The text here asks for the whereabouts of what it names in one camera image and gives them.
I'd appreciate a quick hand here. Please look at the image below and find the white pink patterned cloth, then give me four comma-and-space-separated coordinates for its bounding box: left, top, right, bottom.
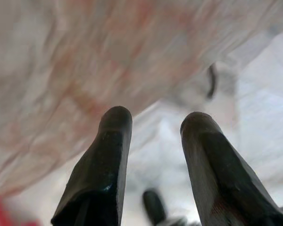
0, 0, 283, 198

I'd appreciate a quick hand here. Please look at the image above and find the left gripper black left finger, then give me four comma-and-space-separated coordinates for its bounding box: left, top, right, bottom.
50, 105, 133, 226

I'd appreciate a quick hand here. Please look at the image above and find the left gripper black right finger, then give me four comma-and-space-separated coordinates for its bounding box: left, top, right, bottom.
180, 111, 283, 226

